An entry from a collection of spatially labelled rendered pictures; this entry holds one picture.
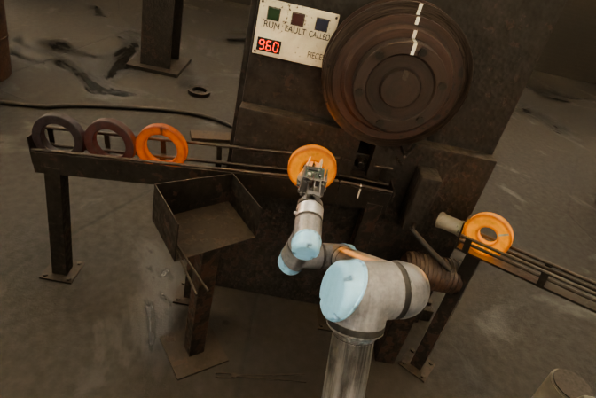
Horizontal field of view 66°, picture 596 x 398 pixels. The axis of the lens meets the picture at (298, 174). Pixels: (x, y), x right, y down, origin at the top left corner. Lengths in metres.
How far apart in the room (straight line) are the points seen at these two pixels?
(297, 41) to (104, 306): 1.28
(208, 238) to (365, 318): 0.68
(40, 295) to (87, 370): 0.42
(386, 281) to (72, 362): 1.29
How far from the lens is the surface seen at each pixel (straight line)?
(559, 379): 1.63
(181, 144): 1.67
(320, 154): 1.41
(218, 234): 1.46
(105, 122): 1.73
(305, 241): 1.17
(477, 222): 1.68
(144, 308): 2.04
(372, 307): 0.90
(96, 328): 1.99
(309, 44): 1.59
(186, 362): 1.88
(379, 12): 1.45
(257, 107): 1.67
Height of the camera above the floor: 1.52
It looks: 30 degrees down
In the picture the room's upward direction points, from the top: 14 degrees clockwise
